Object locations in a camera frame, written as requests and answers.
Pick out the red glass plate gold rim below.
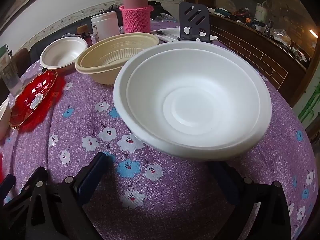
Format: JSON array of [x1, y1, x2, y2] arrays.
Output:
[[9, 69, 58, 130]]

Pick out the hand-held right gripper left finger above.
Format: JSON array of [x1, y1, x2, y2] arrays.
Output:
[[24, 151, 110, 240]]

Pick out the thermos with pink knitted sleeve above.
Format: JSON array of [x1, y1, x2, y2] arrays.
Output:
[[119, 0, 153, 34]]

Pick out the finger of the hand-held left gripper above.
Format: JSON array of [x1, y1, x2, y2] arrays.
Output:
[[14, 167, 48, 203], [0, 173, 16, 201]]

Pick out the purple floral tablecloth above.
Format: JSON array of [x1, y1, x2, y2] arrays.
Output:
[[0, 21, 319, 240]]

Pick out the black pen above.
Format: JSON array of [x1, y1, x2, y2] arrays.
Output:
[[154, 31, 181, 41]]

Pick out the brown armchair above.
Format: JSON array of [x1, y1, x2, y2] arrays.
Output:
[[12, 48, 32, 68]]

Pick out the black leather sofa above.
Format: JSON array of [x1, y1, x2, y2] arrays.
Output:
[[29, 1, 173, 63]]

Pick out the beige plastic strainer basket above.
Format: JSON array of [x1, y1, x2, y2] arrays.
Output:
[[79, 34, 159, 73]]

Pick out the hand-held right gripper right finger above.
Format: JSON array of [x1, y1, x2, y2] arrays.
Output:
[[208, 160, 292, 240]]

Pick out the black and brown small device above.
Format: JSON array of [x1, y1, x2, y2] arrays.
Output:
[[77, 24, 91, 39]]

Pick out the white kettle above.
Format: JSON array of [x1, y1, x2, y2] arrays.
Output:
[[255, 3, 268, 22]]

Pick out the brown tiled side cabinet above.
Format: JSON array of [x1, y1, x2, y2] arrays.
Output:
[[209, 12, 310, 100]]

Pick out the clutter on side cabinet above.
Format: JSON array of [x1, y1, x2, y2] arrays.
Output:
[[215, 5, 313, 63]]

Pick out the large white disposable bowl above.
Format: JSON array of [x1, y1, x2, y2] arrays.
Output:
[[113, 42, 272, 162], [126, 49, 262, 147]]

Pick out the small white disposable bowl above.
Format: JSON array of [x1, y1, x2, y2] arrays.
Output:
[[39, 36, 88, 73]]

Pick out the black phone stand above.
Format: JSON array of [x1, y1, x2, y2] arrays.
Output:
[[178, 2, 211, 42]]

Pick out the beige plastic basin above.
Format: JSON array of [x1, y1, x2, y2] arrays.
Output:
[[75, 32, 160, 85]]

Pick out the clear bottle green lid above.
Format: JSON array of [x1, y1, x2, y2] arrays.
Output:
[[0, 44, 20, 97]]

